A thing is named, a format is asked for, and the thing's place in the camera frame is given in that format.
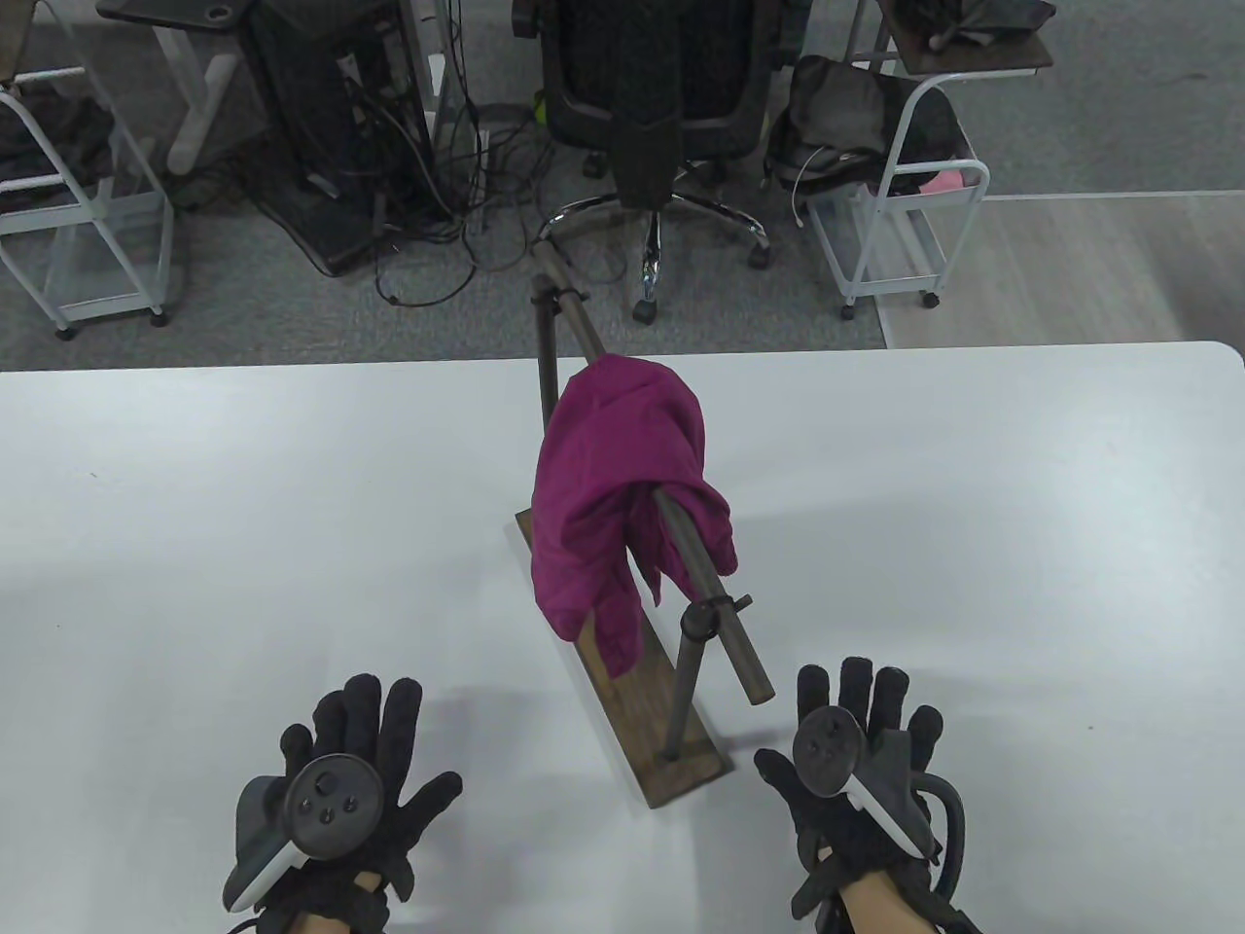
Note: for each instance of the person's left thumb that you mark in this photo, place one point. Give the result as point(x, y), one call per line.
point(433, 803)

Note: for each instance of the grey controller on glove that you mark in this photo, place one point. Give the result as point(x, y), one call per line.
point(825, 754)
point(331, 800)

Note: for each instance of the black garment on chair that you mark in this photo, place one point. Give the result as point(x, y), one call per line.
point(642, 97)

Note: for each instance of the person's left forearm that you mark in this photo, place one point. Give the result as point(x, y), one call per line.
point(331, 905)

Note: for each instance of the black office chair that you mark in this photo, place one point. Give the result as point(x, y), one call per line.
point(710, 107)

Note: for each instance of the person's right middle finger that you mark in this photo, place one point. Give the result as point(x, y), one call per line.
point(857, 691)

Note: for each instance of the person's left little finger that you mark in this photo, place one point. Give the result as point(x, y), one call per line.
point(296, 747)

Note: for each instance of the person's right hand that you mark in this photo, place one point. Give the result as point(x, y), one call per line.
point(856, 827)

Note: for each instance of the grey controller on right glove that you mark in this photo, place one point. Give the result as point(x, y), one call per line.
point(825, 754)

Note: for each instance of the person's left middle finger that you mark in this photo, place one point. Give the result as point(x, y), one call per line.
point(363, 715)

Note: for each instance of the black bag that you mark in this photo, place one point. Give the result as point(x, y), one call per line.
point(846, 112)

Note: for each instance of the person's right forearm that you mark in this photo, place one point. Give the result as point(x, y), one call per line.
point(873, 905)

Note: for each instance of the grey controller on left glove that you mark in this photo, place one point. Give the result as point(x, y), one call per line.
point(331, 800)

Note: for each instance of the white-legged dark desk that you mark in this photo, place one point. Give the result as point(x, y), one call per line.
point(199, 88)

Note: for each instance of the person's right little finger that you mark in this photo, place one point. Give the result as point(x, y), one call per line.
point(926, 735)

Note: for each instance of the person's right thumb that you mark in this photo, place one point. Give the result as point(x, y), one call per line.
point(776, 771)

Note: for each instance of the brown side table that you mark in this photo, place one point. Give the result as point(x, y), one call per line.
point(973, 49)

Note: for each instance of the pink cloth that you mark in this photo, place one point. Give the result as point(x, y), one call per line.
point(948, 181)

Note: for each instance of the white box by tower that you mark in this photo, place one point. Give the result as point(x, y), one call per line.
point(455, 117)

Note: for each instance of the black computer tower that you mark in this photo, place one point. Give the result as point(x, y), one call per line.
point(321, 107)

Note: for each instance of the pipe rack on wooden base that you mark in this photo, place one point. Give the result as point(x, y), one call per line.
point(647, 700)

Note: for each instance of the magenta cloth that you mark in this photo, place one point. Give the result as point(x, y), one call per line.
point(608, 467)

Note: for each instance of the person's left hand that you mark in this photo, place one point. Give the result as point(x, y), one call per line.
point(394, 769)

